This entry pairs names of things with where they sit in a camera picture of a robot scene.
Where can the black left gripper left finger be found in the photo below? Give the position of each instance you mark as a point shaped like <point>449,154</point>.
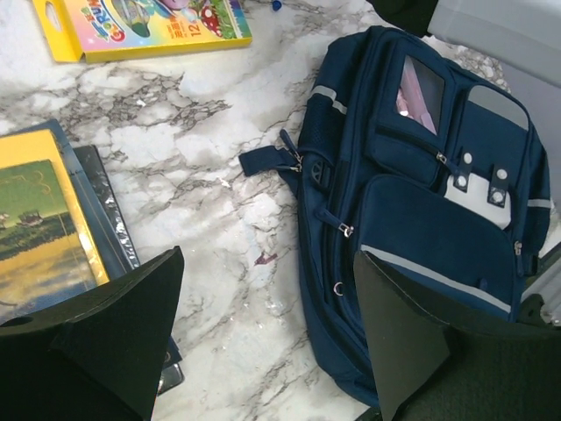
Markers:
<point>96,356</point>

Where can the pink ruler in pocket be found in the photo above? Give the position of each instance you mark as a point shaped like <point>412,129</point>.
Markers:
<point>410,100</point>

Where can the Animal Farm book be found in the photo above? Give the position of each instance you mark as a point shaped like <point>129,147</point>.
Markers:
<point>42,259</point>

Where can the dark book at bottom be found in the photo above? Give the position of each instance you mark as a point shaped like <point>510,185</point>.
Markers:
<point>101,210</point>

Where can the yellow crayon box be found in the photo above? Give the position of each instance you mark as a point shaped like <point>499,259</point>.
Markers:
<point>100,31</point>

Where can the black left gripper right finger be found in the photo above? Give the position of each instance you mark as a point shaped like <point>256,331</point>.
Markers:
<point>436,359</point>

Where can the navy blue student backpack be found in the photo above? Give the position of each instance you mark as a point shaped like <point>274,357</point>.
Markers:
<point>464,212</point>

